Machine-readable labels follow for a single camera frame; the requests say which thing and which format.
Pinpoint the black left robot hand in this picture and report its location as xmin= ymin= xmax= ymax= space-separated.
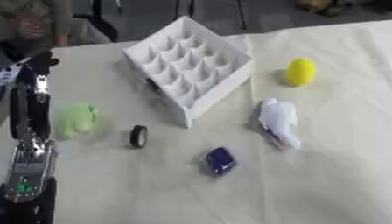
xmin=7 ymin=50 xmax=61 ymax=141

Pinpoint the white compartment box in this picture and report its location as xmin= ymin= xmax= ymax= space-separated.
xmin=122 ymin=16 xmax=255 ymax=129

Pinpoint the light green soft toy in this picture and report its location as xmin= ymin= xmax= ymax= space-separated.
xmin=55 ymin=101 xmax=102 ymax=140

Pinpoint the person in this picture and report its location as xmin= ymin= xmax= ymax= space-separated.
xmin=0 ymin=0 xmax=114 ymax=88

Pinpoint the blue square packet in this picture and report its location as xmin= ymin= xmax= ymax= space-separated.
xmin=205 ymin=146 xmax=239 ymax=177

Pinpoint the yellow egg-shaped toy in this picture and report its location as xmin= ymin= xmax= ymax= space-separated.
xmin=284 ymin=57 xmax=318 ymax=88

